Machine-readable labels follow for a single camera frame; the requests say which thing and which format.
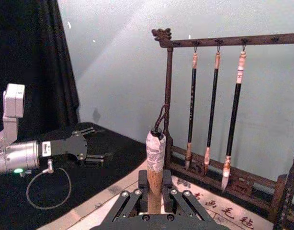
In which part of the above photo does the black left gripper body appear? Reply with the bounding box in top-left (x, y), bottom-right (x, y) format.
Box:
top-left (38, 130), bottom-right (89, 165)

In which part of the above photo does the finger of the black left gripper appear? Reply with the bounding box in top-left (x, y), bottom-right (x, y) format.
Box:
top-left (73, 126), bottom-right (95, 138)
top-left (78, 153), bottom-right (113, 167)

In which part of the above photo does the black brush with tan tip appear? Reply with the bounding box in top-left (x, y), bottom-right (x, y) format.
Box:
top-left (204, 45), bottom-right (222, 176)

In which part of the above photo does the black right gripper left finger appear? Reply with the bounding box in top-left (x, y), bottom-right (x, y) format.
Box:
top-left (105, 170), bottom-right (149, 222)

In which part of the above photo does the black brush with dark tip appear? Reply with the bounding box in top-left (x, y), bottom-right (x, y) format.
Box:
top-left (184, 45), bottom-right (200, 170)

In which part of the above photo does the thin dark gripper cable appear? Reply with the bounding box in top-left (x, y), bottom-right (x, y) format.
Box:
top-left (26, 159), bottom-right (72, 210)

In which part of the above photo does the dark wooden brush rack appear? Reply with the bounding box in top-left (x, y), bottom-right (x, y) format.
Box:
top-left (151, 28), bottom-right (294, 230)

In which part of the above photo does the thick black brush white band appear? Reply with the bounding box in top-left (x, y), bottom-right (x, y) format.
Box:
top-left (221, 44), bottom-right (249, 193)

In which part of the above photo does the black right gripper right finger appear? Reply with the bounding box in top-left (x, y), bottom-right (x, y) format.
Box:
top-left (162, 169), bottom-right (211, 221)

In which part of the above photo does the black table cloth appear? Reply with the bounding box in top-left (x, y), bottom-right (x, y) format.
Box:
top-left (0, 121), bottom-right (150, 230)

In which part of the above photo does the pale felt mat with characters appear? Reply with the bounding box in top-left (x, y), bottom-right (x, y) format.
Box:
top-left (72, 165), bottom-right (277, 230)

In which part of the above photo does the brown brush with white tape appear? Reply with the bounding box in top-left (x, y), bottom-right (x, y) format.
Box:
top-left (146, 104), bottom-right (171, 214)

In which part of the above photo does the black curtain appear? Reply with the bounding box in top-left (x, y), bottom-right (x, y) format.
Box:
top-left (0, 0), bottom-right (81, 142)

